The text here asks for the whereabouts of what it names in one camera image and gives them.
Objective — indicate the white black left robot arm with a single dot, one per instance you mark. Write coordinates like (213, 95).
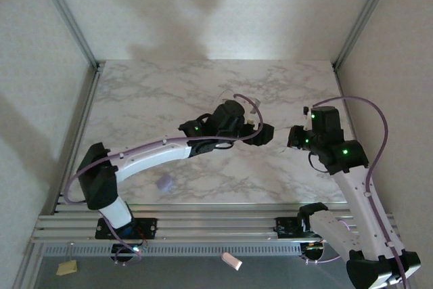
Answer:
(152, 157)

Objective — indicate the aluminium frame leg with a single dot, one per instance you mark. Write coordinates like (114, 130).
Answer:
(28, 268)

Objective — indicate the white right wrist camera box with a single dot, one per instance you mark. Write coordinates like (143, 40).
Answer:
(307, 116)

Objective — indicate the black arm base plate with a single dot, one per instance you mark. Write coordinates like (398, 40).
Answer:
(149, 228)
(284, 228)

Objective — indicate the aluminium frame post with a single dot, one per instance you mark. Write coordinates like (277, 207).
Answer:
(365, 15)
(67, 18)

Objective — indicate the small lavender block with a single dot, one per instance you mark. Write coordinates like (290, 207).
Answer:
(164, 183)

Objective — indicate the yellow paper tag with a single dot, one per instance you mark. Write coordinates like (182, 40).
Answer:
(67, 267)

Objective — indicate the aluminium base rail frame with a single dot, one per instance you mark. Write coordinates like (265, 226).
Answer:
(216, 224)

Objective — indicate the aluminium side rail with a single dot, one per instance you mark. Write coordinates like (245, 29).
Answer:
(81, 133)

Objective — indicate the small white plastic piece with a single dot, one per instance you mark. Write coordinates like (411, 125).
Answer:
(231, 261)

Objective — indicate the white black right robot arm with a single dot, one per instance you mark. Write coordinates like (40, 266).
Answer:
(355, 201)

